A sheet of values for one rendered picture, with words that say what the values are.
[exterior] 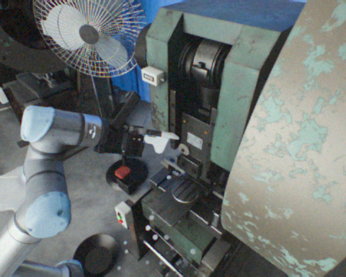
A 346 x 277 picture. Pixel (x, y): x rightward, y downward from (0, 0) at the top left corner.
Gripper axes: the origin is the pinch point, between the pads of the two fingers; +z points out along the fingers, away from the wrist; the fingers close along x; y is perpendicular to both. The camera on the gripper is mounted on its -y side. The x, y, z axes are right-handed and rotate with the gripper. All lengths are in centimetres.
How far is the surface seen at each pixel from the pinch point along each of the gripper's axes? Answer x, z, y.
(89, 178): -153, 37, 52
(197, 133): -7.2, 21.3, -1.9
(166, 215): -19.0, 21.9, 34.2
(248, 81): 20.2, 8.5, -16.3
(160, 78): -8.8, 1.6, -17.9
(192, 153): -13.4, 26.4, 6.3
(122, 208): -48, 17, 41
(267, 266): -18, 116, 77
